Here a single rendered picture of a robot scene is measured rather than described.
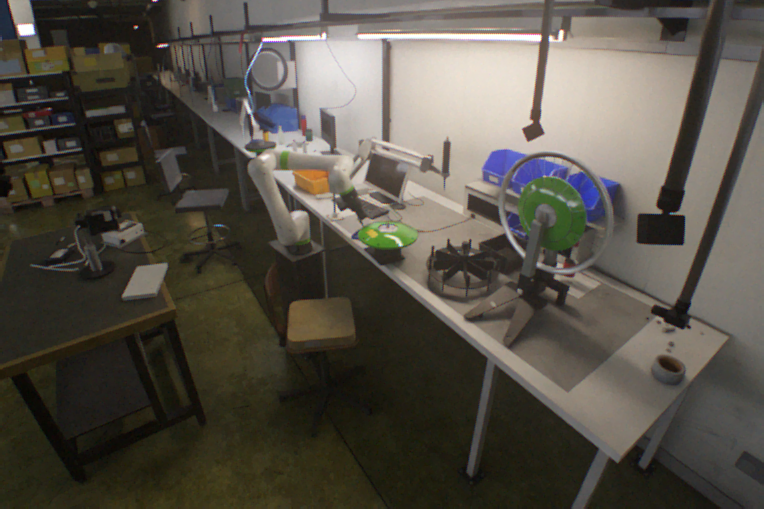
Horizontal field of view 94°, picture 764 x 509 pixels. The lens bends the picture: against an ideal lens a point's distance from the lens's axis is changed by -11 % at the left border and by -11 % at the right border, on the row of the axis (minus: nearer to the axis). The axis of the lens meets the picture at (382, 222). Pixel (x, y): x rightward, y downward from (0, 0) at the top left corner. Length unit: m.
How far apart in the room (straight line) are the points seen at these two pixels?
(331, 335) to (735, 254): 1.86
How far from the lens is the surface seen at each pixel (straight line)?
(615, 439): 1.51
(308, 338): 2.13
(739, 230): 2.07
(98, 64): 6.82
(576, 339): 1.82
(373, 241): 2.01
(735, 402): 2.40
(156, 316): 1.91
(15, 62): 6.93
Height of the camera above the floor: 2.01
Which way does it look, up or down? 25 degrees down
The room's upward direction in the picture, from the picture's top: straight up
